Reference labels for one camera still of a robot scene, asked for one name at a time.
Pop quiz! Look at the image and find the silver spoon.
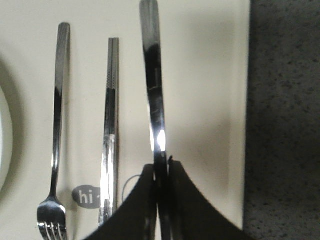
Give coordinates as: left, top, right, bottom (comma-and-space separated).
139, 0, 173, 240

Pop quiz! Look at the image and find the beige rabbit serving tray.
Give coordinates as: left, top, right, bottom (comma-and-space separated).
0, 0, 250, 240

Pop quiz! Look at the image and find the white round plate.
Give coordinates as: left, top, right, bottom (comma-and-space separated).
0, 88, 13, 190

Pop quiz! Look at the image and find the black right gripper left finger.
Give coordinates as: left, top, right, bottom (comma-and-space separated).
87, 164, 157, 240

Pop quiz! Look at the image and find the silver metal chopstick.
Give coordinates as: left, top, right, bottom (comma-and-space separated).
98, 37, 119, 227

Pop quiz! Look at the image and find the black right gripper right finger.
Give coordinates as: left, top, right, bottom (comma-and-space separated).
168, 160, 252, 240

